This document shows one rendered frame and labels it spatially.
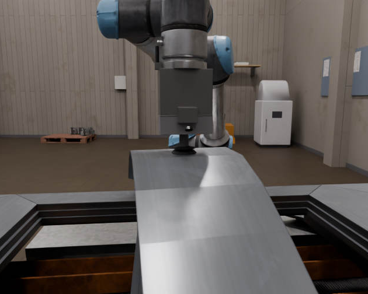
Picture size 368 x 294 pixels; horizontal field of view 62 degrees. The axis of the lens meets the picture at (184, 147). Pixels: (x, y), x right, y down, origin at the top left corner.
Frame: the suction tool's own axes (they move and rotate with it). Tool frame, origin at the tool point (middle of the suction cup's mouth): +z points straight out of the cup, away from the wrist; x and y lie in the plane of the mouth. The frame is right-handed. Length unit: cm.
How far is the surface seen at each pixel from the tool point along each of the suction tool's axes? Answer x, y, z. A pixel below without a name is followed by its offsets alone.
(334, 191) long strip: 25, 46, 16
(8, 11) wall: 871, -353, -235
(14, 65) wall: 870, -349, -95
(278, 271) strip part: -22.3, 7.2, 7.9
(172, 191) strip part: -12.3, -3.3, 1.6
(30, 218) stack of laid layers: 20.5, -33.3, 17.3
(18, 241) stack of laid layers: 12.1, -32.9, 18.8
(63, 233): 48, -33, 34
